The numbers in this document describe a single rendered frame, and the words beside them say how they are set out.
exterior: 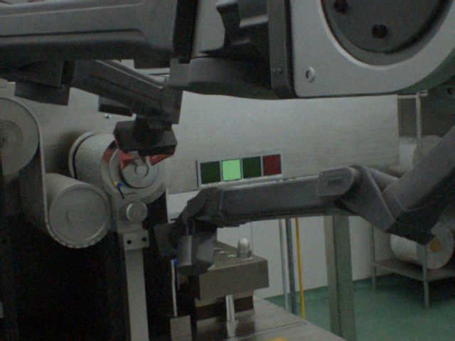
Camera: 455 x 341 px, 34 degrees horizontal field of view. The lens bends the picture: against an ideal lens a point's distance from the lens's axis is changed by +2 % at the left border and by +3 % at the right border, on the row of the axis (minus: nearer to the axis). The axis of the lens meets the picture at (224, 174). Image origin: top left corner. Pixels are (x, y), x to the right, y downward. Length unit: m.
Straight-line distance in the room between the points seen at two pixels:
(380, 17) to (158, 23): 0.26
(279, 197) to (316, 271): 3.77
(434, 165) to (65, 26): 0.49
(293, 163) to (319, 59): 1.62
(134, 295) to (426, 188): 0.71
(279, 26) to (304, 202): 0.70
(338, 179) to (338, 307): 1.37
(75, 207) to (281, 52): 1.07
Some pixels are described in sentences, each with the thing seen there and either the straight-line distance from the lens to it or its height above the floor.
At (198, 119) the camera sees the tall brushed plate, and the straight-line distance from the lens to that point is 1.88.
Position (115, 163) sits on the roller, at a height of 1.27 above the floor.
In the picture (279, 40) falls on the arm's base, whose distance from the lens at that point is 0.42.
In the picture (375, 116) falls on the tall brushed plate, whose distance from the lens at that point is 2.15.
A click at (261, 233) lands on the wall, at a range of 4.67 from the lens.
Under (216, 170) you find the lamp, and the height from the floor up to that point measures 1.19.
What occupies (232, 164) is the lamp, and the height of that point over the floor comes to 1.20.
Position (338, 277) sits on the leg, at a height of 0.79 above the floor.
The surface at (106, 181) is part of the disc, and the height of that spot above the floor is 1.23.
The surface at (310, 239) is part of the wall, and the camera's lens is 4.85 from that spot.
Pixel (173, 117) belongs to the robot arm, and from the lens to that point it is 1.20.
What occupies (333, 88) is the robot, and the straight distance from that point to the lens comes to 0.39.
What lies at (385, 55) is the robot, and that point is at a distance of 0.37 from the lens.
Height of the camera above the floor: 1.40
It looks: 7 degrees down
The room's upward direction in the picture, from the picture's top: 4 degrees counter-clockwise
